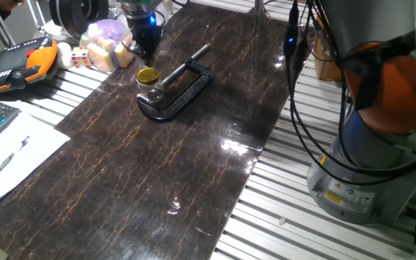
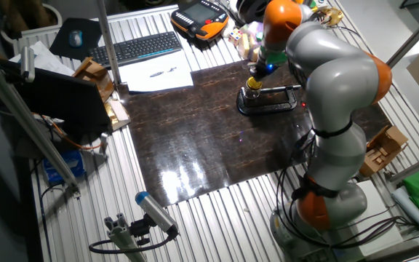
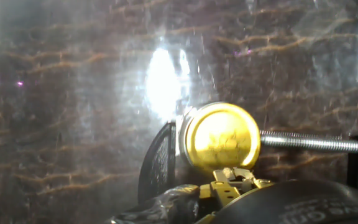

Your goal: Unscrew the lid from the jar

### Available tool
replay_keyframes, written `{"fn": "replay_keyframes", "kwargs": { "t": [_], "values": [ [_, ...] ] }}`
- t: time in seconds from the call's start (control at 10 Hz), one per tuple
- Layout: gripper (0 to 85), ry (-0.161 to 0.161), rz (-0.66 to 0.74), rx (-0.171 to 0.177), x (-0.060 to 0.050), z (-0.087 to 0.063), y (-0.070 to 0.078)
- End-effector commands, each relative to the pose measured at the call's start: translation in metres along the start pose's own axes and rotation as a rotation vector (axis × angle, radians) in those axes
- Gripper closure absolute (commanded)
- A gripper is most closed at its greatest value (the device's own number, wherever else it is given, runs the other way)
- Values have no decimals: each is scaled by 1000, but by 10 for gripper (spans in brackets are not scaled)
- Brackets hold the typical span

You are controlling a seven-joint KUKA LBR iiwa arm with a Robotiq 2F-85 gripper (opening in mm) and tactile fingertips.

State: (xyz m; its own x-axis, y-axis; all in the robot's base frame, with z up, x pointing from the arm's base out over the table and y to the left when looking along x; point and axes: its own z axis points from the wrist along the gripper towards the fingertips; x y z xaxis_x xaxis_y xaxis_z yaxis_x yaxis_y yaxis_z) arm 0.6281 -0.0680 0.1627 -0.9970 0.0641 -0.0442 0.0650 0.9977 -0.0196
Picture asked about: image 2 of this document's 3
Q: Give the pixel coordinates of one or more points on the slim grey camera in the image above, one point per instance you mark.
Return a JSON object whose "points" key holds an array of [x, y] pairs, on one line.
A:
{"points": [[27, 63]]}

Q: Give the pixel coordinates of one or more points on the slanted aluminium post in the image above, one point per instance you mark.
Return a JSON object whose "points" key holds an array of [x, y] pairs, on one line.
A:
{"points": [[413, 38]]}

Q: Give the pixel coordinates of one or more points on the plastic bag of sponges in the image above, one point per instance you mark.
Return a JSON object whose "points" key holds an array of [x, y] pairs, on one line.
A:
{"points": [[248, 40]]}

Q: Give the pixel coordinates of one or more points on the loose white papers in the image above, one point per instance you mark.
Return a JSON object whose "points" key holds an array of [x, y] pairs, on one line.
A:
{"points": [[46, 58]]}

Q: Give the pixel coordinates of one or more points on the grey camera with blue cap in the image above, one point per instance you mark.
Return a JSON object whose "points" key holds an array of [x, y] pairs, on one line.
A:
{"points": [[155, 211]]}

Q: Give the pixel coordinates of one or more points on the small glass jar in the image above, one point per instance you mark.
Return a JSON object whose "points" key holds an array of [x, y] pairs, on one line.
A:
{"points": [[252, 94]]}

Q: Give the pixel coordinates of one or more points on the grey blue computer mouse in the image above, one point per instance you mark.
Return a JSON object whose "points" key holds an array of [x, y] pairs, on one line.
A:
{"points": [[75, 38]]}

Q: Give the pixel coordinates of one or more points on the short aluminium profile post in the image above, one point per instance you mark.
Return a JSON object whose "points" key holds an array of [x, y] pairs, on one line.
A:
{"points": [[122, 236]]}

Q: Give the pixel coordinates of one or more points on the gold jar lid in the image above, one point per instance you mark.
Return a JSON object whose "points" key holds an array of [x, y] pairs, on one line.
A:
{"points": [[254, 83]]}

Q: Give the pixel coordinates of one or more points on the black laptop screen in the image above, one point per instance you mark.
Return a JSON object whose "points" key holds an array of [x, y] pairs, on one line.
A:
{"points": [[60, 98]]}

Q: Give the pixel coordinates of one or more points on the black filament spool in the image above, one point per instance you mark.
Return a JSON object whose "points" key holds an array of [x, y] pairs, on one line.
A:
{"points": [[253, 9]]}

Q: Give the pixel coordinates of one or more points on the black mouse pad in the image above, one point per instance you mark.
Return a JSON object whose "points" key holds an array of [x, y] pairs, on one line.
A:
{"points": [[89, 32]]}

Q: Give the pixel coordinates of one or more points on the white round bin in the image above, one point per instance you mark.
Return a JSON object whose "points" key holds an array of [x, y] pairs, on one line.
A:
{"points": [[57, 16]]}

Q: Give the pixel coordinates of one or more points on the dark marble pattern mat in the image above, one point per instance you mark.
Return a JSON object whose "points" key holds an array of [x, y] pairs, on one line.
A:
{"points": [[195, 127]]}

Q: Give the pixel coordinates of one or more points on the black keyboard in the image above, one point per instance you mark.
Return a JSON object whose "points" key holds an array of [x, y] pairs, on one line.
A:
{"points": [[136, 49]]}

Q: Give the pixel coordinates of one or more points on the orange black teach pendant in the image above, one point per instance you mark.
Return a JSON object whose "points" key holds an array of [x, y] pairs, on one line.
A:
{"points": [[198, 14]]}

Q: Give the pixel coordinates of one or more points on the brown cardboard box with inserts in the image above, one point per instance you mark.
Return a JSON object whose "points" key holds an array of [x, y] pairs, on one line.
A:
{"points": [[384, 149]]}

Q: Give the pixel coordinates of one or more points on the long aluminium beam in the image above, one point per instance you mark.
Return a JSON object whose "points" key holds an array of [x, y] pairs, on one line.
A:
{"points": [[24, 116]]}

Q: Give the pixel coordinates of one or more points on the pale blue roll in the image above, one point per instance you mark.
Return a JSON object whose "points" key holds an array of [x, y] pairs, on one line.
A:
{"points": [[409, 209]]}

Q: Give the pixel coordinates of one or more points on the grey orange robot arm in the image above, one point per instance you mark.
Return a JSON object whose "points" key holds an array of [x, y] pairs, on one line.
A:
{"points": [[337, 83]]}

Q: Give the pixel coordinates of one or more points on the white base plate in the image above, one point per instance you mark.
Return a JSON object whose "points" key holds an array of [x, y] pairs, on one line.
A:
{"points": [[380, 218]]}

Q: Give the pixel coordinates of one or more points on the Rubik's cube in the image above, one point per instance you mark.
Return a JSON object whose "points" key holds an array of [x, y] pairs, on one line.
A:
{"points": [[235, 36]]}

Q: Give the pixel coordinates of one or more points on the gold foil box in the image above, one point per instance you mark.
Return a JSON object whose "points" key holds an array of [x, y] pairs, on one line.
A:
{"points": [[114, 113]]}

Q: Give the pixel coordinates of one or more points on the white paper sheet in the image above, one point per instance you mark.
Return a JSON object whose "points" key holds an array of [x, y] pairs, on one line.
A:
{"points": [[147, 83]]}

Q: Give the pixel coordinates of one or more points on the tall aluminium post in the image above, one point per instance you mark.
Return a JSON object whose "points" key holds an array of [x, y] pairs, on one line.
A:
{"points": [[105, 36]]}

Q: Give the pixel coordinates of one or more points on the black C-clamp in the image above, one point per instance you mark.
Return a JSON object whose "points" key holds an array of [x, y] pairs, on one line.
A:
{"points": [[267, 109]]}

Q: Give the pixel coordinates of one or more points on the blue tissue pack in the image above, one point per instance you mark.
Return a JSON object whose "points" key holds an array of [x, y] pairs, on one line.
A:
{"points": [[64, 165]]}

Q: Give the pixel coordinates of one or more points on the open brown cardboard box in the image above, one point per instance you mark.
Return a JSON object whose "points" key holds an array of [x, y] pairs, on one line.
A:
{"points": [[93, 72]]}

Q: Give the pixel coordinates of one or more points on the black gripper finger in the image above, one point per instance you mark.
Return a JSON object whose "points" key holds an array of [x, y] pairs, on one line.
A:
{"points": [[253, 75], [262, 76]]}

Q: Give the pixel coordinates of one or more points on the aluminium frame beam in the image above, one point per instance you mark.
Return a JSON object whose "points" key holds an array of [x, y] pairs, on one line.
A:
{"points": [[417, 166]]}

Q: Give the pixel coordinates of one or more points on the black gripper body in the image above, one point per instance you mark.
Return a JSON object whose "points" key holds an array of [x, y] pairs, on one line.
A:
{"points": [[267, 67]]}

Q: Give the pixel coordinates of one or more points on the gold metal ornament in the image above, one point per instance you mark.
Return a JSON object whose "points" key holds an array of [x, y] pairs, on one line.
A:
{"points": [[331, 15]]}

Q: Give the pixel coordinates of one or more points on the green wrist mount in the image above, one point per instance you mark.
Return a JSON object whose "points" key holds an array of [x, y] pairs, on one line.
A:
{"points": [[276, 58]]}

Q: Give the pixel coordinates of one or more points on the black camera ball mount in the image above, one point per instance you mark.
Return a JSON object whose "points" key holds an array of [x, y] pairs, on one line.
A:
{"points": [[140, 229]]}

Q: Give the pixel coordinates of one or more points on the yellow green emergency button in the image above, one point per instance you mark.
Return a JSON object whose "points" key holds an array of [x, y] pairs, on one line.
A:
{"points": [[313, 5]]}

